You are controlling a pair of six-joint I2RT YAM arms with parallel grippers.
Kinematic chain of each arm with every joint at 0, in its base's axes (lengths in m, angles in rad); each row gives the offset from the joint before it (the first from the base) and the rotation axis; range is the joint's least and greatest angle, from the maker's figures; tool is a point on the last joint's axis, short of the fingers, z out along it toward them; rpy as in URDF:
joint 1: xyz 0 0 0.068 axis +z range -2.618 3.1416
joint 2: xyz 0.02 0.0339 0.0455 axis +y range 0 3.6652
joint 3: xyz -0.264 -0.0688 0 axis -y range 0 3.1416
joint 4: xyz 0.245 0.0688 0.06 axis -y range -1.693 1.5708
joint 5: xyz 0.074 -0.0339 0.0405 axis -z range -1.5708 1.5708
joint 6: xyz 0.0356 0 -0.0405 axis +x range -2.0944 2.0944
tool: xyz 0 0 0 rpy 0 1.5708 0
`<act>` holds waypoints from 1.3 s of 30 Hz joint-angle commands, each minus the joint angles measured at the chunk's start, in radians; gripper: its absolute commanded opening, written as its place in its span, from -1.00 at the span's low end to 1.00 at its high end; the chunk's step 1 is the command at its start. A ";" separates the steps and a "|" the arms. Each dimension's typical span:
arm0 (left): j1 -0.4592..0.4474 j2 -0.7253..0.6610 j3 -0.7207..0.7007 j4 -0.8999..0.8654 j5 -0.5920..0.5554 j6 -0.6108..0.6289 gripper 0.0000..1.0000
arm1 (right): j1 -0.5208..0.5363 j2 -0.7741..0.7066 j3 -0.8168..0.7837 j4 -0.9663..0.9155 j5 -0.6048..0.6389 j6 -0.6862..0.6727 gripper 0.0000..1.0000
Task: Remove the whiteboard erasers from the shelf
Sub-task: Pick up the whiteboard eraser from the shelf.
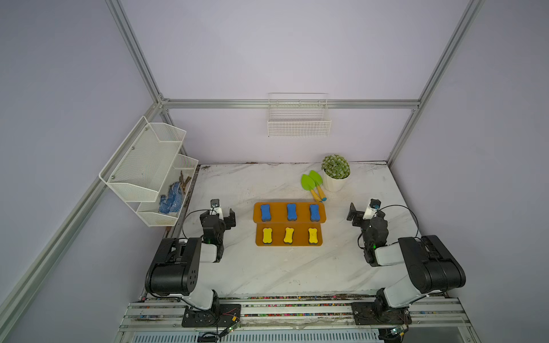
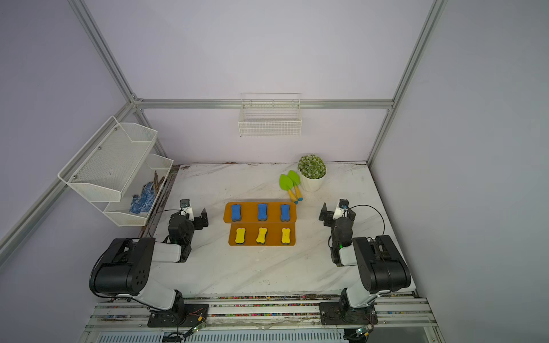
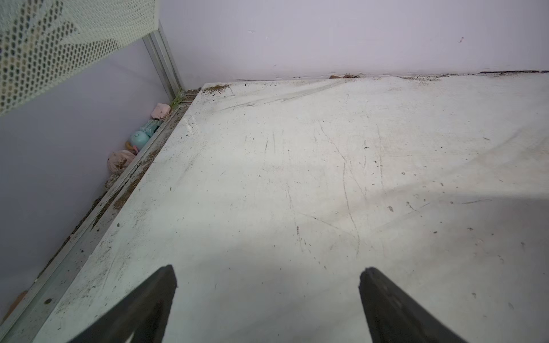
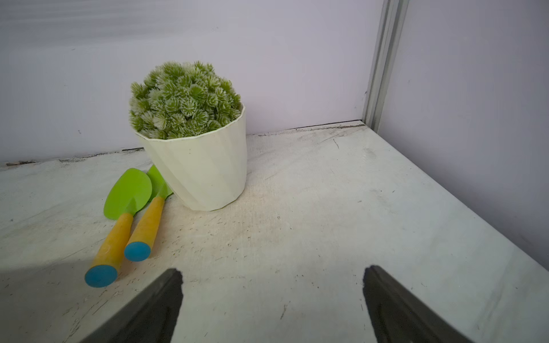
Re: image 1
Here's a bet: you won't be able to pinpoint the aluminium front rail frame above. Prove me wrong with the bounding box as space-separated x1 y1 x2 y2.
114 294 480 342

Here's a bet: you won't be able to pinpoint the green spatula blue tip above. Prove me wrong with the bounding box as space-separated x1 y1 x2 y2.
309 170 327 202

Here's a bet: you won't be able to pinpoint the orange two-tier wooden shelf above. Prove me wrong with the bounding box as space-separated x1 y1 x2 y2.
253 202 327 247

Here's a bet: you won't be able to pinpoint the blue eraser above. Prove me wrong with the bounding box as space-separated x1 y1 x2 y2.
287 203 297 222
309 204 321 222
260 204 272 222

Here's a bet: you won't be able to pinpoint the potted green succulent plant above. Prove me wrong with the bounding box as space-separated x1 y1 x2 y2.
321 154 350 192

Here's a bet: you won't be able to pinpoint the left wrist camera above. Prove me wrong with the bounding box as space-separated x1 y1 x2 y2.
210 199 223 220

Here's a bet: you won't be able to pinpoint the yellow eraser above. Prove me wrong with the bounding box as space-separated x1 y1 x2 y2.
307 228 318 245
262 227 273 244
283 227 295 244

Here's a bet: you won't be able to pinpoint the white mesh two-tier rack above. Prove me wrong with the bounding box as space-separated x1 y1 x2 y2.
99 117 198 227

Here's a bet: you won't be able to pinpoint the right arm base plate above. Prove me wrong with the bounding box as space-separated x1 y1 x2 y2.
351 302 412 325

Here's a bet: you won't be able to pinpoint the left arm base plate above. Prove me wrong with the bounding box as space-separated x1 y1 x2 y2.
182 304 242 328

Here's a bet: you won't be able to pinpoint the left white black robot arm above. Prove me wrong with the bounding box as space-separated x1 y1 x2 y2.
144 207 237 312

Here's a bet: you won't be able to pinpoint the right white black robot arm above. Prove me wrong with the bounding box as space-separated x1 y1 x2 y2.
347 199 466 315

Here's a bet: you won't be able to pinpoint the blue crumpled cloth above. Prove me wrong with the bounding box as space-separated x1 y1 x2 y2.
159 182 183 214

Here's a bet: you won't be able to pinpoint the brown sticks in rack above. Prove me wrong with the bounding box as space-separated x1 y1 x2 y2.
179 171 192 194

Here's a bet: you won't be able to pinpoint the white wire wall basket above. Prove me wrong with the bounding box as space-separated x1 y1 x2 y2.
267 93 332 138

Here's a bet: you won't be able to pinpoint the green spatula orange handle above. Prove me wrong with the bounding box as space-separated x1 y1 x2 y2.
301 174 322 202

